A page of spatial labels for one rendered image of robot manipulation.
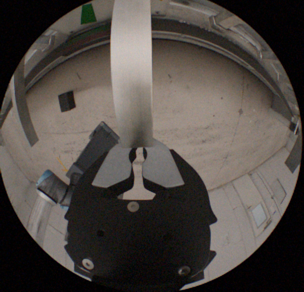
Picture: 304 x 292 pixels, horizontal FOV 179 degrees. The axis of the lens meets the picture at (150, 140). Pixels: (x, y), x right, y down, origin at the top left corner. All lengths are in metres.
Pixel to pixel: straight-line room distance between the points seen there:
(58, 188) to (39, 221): 0.24
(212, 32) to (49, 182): 0.90
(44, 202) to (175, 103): 1.24
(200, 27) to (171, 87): 0.74
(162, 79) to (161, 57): 0.22
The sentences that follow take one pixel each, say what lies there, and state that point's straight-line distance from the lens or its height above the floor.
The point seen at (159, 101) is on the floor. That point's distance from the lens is 0.96.
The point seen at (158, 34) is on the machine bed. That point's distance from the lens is 0.89.
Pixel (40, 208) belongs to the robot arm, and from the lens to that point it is 0.65.
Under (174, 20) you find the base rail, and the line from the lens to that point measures 0.31.
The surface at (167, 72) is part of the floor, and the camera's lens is 0.96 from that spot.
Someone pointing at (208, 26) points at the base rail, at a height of 0.70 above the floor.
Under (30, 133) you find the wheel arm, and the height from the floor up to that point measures 0.84.
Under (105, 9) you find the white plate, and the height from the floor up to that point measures 0.75.
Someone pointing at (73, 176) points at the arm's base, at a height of 0.63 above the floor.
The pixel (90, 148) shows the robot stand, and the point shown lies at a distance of 0.83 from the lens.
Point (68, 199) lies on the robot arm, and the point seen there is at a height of 0.80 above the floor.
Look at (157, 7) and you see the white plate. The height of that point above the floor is 0.74.
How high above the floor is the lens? 0.93
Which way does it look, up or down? 57 degrees down
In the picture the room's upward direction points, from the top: 175 degrees clockwise
